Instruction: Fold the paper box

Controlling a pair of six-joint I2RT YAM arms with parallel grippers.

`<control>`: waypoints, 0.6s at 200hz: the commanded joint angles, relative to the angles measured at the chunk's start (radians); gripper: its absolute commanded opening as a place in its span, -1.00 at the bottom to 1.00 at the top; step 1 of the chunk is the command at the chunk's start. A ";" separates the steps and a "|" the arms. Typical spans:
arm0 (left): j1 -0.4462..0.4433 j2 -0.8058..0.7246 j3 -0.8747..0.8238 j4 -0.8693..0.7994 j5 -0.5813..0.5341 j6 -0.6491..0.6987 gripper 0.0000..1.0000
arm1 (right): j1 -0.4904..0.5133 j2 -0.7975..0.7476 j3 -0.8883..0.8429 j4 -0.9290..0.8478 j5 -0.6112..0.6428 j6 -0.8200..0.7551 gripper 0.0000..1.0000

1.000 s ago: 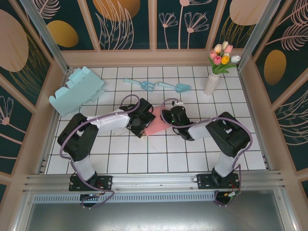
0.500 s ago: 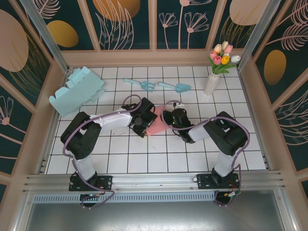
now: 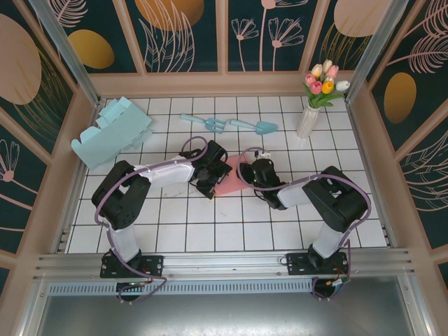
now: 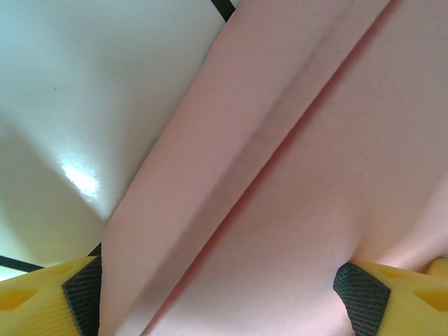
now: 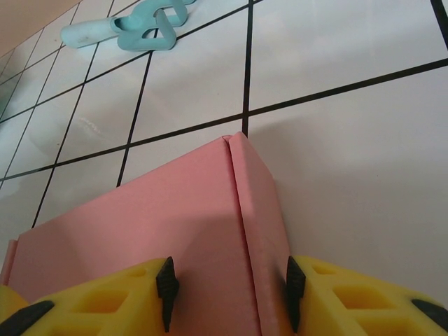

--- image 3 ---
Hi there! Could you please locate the slotted grey cable duct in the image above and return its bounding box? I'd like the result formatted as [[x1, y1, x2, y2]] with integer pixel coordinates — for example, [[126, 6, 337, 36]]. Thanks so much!
[[47, 281, 316, 295]]

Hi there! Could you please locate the light blue garden trowel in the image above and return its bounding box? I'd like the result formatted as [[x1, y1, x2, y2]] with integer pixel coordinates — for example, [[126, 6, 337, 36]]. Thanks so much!
[[227, 118, 277, 136]]

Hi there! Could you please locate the tulip bouquet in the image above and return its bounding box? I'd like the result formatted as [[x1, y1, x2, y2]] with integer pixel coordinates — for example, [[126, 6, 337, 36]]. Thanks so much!
[[302, 59, 351, 109]]

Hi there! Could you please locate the pink paper box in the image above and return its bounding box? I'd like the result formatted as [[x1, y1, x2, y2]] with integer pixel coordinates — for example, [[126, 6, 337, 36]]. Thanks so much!
[[213, 155, 253, 197]]

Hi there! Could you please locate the wall panel with pink flowers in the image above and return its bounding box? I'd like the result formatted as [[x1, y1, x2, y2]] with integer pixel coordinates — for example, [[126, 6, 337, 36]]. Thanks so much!
[[227, 0, 306, 74]]

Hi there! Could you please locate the aluminium corner post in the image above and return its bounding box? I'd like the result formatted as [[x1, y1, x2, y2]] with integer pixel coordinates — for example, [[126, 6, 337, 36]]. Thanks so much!
[[344, 0, 410, 102], [27, 0, 102, 108]]

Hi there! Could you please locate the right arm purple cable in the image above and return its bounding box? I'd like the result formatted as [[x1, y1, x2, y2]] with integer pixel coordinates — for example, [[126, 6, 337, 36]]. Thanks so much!
[[237, 146, 372, 302]]

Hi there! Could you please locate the light blue garden fork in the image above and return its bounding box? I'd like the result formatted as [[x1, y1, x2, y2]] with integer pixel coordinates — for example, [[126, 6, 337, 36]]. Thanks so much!
[[180, 113, 227, 134]]

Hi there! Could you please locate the light blue paper box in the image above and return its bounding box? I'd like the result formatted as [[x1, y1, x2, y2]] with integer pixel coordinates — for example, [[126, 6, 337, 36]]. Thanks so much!
[[71, 97, 153, 172]]

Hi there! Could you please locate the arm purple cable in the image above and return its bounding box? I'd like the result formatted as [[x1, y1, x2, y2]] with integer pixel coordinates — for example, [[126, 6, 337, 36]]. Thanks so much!
[[237, 146, 372, 302], [94, 135, 211, 305]]

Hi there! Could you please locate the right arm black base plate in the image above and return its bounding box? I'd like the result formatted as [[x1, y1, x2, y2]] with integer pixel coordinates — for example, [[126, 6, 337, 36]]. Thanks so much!
[[286, 251, 350, 277]]

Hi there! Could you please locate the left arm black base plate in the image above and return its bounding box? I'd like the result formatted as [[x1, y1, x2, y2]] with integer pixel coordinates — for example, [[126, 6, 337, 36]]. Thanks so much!
[[100, 254, 165, 279]]

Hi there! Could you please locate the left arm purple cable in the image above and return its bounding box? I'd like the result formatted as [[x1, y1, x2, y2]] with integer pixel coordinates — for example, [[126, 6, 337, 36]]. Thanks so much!
[[94, 135, 211, 305]]

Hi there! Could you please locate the grey metal sheet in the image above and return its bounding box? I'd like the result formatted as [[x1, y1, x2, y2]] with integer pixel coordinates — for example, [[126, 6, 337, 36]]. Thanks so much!
[[34, 293, 421, 336]]

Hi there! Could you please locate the aluminium front rail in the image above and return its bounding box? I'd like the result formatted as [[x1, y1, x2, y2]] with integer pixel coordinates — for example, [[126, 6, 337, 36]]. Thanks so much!
[[33, 248, 417, 284]]

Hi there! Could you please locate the dark floral framed picture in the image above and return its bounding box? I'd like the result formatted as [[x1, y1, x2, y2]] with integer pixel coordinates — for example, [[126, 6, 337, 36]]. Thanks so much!
[[125, 0, 218, 74]]

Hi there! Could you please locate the white ribbed vase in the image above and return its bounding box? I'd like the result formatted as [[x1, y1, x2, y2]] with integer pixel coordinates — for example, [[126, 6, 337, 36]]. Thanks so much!
[[296, 106, 320, 139]]

